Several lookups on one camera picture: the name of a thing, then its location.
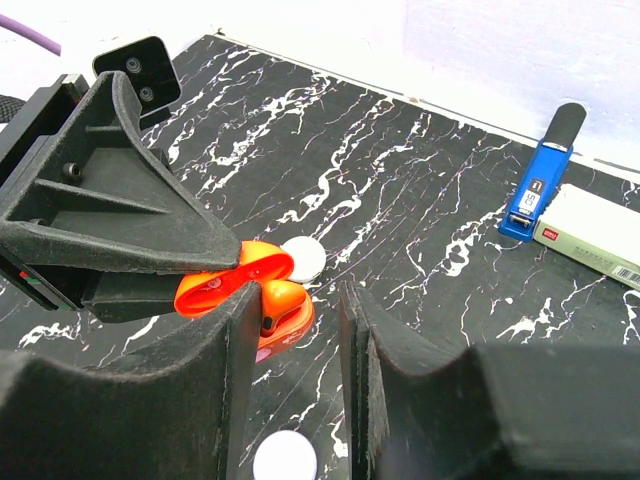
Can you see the white earbud charging case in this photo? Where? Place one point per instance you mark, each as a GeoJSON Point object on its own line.
{"type": "Point", "coordinates": [309, 257]}

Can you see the purple earbud charging case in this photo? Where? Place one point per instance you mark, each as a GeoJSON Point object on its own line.
{"type": "Point", "coordinates": [285, 454]}

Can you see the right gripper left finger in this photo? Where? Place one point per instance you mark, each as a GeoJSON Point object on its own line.
{"type": "Point", "coordinates": [173, 409]}

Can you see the red earbud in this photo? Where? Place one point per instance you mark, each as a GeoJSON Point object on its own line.
{"type": "Point", "coordinates": [281, 301]}

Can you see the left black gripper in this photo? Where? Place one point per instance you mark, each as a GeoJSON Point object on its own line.
{"type": "Point", "coordinates": [80, 193]}

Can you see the white pink cardboard box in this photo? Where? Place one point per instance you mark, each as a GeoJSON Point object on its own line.
{"type": "Point", "coordinates": [593, 231]}

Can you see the blue black device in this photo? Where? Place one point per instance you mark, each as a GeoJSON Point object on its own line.
{"type": "Point", "coordinates": [543, 173]}

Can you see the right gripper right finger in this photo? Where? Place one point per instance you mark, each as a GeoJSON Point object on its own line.
{"type": "Point", "coordinates": [414, 410]}

